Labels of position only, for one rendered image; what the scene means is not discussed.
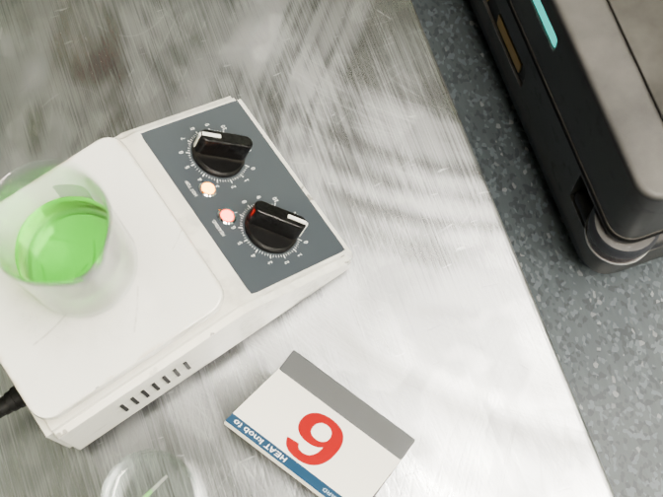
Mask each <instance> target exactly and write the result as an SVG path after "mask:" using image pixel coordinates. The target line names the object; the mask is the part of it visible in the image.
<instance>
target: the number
mask: <svg viewBox="0 0 663 497"><path fill-rule="evenodd" d="M237 416H238V417H239V418H241V419H242V420H243V421H245V422H246V423H247V424H249V425H250V426H251V427H253V428H254V429H255V430H256V431H258V432H259V433H260V434H262V435H263V436H264V437H265V438H266V439H267V440H269V441H270V442H271V443H272V444H274V445H275V446H276V447H278V448H279V449H280V450H282V451H283V452H284V453H286V454H287V455H288V456H290V457H291V458H292V459H293V460H295V461H296V462H298V463H299V464H300V465H302V466H303V467H305V468H306V469H308V470H309V471H310V472H312V473H313V474H314V475H315V476H316V477H317V478H319V479H320V480H321V481H323V482H324V483H325V484H327V485H328V486H329V487H331V488H332V489H333V490H334V491H336V492H337V493H338V494H340V495H341V496H342V497H366V496H367V495H368V494H369V492H370V491H371V490H372V488H373V487H374V486H375V485H376V483H377V482H378V481H379V480H380V478H381V477H382V476H383V475H384V473H385V472H386V471H387V470H388V468H389V467H390V466H391V465H392V462H391V461H389V460H388V459H387V458H385V457H384V456H383V455H381V454H380V453H379V452H377V451H376V450H375V449H373V448H372V447H371V446H369V445H368V444H367V443H365V442H364V441H363V440H361V439H360V438H359V437H357V436H356V435H355V434H353V433H352V432H351V431H349V430H348V429H347V428H345V427H344V426H343V425H341V424H340V423H339V422H337V421H336V420H335V419H333V418H332V417H331V416H329V415H328V414H327V413H325V412H324V411H323V410H321V409H320V408H319V407H317V406H316V405H315V404H314V403H313V402H312V401H310V400H309V399H308V398H306V397H305V396H303V395H302V394H300V393H299V392H297V391H296V390H294V389H293V388H292V387H290V386H289V385H288V384H286V383H285V382H284V381H282V380H281V379H280V378H278V377H276V378H275V379H274V380H273V381H272V382H271V383H270V384H269V385H268V386H267V387H266V388H265V389H264V390H263V391H262V392H261V393H259V394H258V395H257V396H256V397H255V398H254V399H253V400H252V401H251V402H250V403H249V404H248V405H247V406H246V407H245V408H244V409H243V410H242V411H241V412H240V413H239V414H238V415H237Z"/></svg>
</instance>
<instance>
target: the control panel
mask: <svg viewBox="0 0 663 497"><path fill-rule="evenodd" d="M203 129H209V130H215V131H220V132H226V133H232V134H238V135H243V136H248V137H250V138H251V139H252V141H253V147H252V148H251V150H250V152H249V154H248V155H247V157H246V159H245V163H244V165H243V167H242V169H241V170H240V171H239V172H238V173H237V174H236V175H234V176H232V177H214V176H212V175H210V174H208V173H206V172H205V171H203V170H202V169H201V168H200V167H199V166H198V165H197V163H196V162H195V160H194V159H193V156H192V153H191V148H192V144H193V142H194V140H195V138H196V137H197V135H198V133H199V132H201V131H202V130H203ZM140 134H141V135H142V138H143V139H144V141H145V142H146V144H147V145H148V147H149V148H150V150H151V151H152V152H153V154H154V155H155V157H156V158H157V160H158V161H159V163H160V164H161V165H162V167H163V168H164V170H165V171H166V173H167V174H168V176H169V177H170V178H171V180H172V181H173V183H174V184H175V186H176V187H177V189H178V190H179V191H180V193H181V194H182V196H183V197H184V199H185V201H186V202H187V204H188V205H189V206H190V208H191V209H192V211H193V212H194V214H195V215H196V217H197V218H198V219H199V221H200V222H201V224H202V225H203V227H204V228H205V230H206V231H207V232H208V234H209V235H210V237H211V238H212V240H213V241H214V243H215V244H216V245H217V246H218V247H219V249H220V250H221V252H222V253H223V255H224V256H225V258H226V259H227V260H228V262H229V263H230V265H231V266H232V268H233V269H234V271H235V272H236V273H237V275H238V276H239V278H240V279H241V281H242V282H243V284H244V285H245V286H246V288H247V289H248V290H249V291H250V292H251V294H253V293H256V292H259V291H261V290H263V289H265V288H267V287H269V286H271V285H273V284H275V283H278V282H280V281H282V280H284V279H286V278H288V277H290V276H292V275H294V274H296V273H299V272H301V271H303V270H305V269H307V268H309V267H311V266H313V265H315V264H318V263H320V262H322V261H324V260H326V259H328V258H330V257H332V256H334V255H336V254H339V253H341V252H342V251H343V250H344V247H343V246H342V244H341V243H340V241H339V240H338V239H337V237H336V236H335V234H334V233H333V232H332V230H331V229H330V227H329V226H328V224H327V223H326V222H325V220H324V219H323V217H322V216H321V215H320V213H319V212H318V211H317V209H316V208H315V206H314V205H313V204H312V202H311V201H310V199H309V198H308V197H307V195H306V194H305V193H304V191H303V190H302V188H301V187H300V186H299V184H298V183H297V182H296V180H295V179H294V177H293V176H291V174H290V173H289V171H288V170H287V169H286V167H285V166H284V165H283V163H282V162H281V160H280V159H279V158H278V156H277V155H276V153H275V152H274V151H273V149H272V148H271V147H270V145H269V144H268V142H267V141H266V140H265V138H264V137H263V135H262V134H261V133H260V131H259V130H258V128H257V127H256V125H255V124H254V123H253V121H252V120H251V119H250V117H249V116H248V114H247V113H246V112H245V110H244V109H243V107H242V106H241V105H240V104H239V102H238V101H234V102H230V103H227V104H224V105H222V106H217V107H215V108H212V109H209V110H206V111H203V112H200V113H197V114H194V115H191V116H189V117H186V118H183V119H180V120H177V121H174V122H171V123H168V124H166V125H163V126H160V127H157V128H154V129H151V130H148V131H145V132H143V133H140ZM205 182H210V183H212V184H213V185H214V188H215V191H214V193H212V194H207V193H205V192H203V190H202V189H201V186H202V185H203V184H204V183H205ZM259 200H261V201H264V202H267V203H269V204H272V205H274V206H277V207H280V208H282V209H285V210H287V211H290V212H292V213H295V214H297V215H300V216H302V217H304V218H305V219H306V221H307V223H308V226H307V228H306V229H305V231H304V232H303V233H302V235H301V236H300V237H298V239H297V241H296V243H295V245H294V246H293V247H292V248H291V249H290V250H288V251H286V252H283V253H270V252H266V251H264V250H261V249H260V248H258V247H256V246H255V245H254V244H253V243H252V242H251V241H250V239H249V238H248V236H247V234H246V230H245V220H246V217H247V215H248V213H249V212H250V211H251V210H252V208H253V206H254V205H255V203H256V202H257V201H259ZM226 209H227V210H230V211H232V212H233V214H234V219H233V221H231V222H227V221H224V220H223V219H222V218H221V215H220V213H221V212H222V211H223V210H226Z"/></svg>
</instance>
